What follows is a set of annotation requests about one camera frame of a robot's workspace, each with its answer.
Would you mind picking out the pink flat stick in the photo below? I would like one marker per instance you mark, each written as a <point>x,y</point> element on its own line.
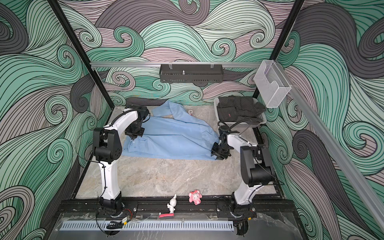
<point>166,216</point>

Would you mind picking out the pink pig toy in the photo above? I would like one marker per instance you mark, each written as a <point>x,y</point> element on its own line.
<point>195,197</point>

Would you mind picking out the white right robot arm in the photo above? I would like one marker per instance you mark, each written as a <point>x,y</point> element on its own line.
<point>256,166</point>

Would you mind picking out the white figurine toy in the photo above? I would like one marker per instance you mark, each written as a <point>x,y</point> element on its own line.
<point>172,204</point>

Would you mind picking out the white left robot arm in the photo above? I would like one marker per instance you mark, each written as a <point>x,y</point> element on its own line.
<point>107,149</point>

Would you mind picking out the aluminium right rail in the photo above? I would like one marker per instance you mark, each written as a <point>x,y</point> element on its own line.
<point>307,102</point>

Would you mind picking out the black perforated wall tray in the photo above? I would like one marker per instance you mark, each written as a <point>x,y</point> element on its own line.
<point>197,74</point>

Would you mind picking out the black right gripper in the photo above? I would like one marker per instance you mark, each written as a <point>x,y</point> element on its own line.
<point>213,151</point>

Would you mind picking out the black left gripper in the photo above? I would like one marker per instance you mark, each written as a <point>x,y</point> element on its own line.
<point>131,135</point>

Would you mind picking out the light blue long sleeve shirt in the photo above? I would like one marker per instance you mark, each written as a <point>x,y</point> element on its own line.
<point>171,133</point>

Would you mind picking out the aluminium rail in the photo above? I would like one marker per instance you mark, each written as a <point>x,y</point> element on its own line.
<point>138,64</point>
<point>307,102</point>

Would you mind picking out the white slotted cable duct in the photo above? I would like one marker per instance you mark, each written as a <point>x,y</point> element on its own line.
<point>155,225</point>

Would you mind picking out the aluminium back rail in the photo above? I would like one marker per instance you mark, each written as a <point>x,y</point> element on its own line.
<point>138,64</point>

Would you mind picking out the clear plastic wall bin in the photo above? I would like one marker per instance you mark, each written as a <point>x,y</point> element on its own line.
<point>272,82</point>

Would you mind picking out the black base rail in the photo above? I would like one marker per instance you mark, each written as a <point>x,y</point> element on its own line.
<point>217,206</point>

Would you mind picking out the black right corner post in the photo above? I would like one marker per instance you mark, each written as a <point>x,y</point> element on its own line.
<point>268,43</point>

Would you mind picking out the dark grey folded shirt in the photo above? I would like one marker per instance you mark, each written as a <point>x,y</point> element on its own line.
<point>240,108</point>

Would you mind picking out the black corner frame post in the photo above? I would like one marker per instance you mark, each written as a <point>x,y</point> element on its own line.
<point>55,6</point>

